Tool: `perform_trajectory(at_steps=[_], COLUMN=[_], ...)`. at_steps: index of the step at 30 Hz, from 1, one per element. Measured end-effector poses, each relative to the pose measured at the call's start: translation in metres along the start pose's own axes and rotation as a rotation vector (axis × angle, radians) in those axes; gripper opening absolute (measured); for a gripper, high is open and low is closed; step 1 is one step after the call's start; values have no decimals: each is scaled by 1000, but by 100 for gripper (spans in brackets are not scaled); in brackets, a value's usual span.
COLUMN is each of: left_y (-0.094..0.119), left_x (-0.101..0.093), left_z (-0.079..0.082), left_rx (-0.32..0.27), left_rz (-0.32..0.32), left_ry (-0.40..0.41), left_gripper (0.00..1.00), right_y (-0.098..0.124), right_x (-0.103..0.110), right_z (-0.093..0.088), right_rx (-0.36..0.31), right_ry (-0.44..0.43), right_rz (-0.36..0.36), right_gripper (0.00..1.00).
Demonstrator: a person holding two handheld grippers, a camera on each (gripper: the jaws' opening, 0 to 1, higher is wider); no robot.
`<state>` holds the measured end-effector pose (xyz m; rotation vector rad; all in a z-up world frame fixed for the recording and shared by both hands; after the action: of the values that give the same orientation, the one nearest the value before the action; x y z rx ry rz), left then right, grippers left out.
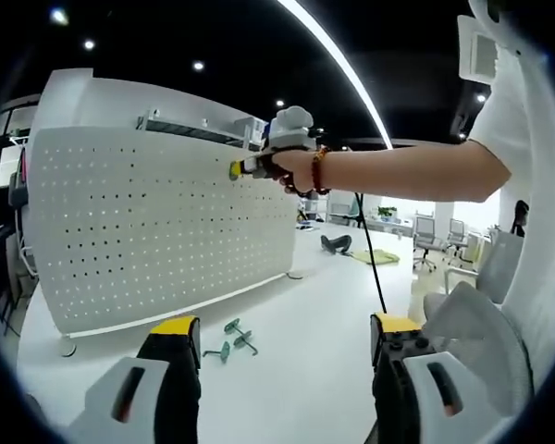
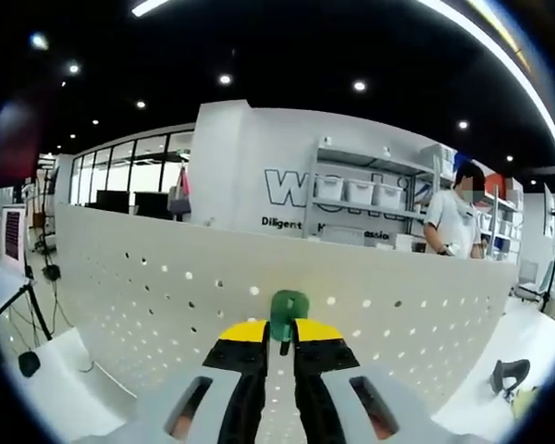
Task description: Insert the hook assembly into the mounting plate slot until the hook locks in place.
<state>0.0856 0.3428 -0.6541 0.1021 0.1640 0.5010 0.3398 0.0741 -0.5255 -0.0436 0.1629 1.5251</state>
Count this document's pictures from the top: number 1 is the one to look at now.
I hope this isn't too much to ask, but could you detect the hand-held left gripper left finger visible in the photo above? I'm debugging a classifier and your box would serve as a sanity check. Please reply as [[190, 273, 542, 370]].
[[68, 315, 203, 444]]

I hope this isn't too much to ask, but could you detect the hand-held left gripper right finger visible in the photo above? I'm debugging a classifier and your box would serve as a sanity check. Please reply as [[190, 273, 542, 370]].
[[369, 312, 519, 444]]

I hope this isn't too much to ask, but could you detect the white perforated mounting plate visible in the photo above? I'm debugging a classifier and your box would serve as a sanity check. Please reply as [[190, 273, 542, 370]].
[[27, 127, 297, 339]]

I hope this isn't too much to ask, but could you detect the person's right hand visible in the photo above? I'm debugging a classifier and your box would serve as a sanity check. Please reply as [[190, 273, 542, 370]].
[[270, 147, 327, 195]]

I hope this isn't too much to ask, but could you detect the metal shelf rack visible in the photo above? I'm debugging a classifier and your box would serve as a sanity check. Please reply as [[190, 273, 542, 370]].
[[136, 106, 269, 152]]

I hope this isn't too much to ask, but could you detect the ceiling light strip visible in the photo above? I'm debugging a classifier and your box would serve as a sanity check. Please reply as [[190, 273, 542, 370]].
[[277, 0, 394, 152]]

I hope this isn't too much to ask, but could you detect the white mesh office chair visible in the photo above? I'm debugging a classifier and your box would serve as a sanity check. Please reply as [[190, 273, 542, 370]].
[[423, 281, 536, 403]]

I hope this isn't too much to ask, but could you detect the black headset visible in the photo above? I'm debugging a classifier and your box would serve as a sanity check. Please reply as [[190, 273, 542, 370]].
[[320, 234, 354, 255]]

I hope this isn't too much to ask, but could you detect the yellow-green cloth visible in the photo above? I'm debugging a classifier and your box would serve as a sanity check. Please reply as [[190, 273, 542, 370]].
[[350, 248, 401, 266]]

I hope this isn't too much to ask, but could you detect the white ceiling air conditioner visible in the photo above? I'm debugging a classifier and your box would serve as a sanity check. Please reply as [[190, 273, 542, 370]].
[[457, 14, 503, 84]]

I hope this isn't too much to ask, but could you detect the dark equipment cabinet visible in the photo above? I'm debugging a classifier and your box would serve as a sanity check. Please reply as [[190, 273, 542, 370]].
[[0, 221, 29, 325]]

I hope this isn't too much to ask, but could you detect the person's white shirt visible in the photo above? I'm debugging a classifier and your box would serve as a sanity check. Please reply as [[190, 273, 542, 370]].
[[469, 0, 555, 417]]

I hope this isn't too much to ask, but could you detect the red bead bracelet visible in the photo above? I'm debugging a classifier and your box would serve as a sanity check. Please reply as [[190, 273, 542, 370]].
[[312, 145, 332, 195]]

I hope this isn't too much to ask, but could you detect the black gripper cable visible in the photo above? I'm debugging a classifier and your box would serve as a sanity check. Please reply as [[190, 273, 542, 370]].
[[351, 191, 389, 318]]

